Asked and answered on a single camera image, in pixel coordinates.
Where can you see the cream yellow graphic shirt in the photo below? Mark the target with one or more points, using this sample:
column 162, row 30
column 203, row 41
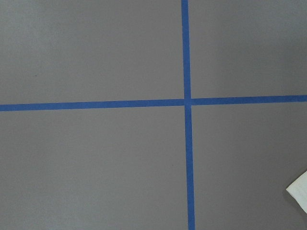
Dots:
column 298, row 190

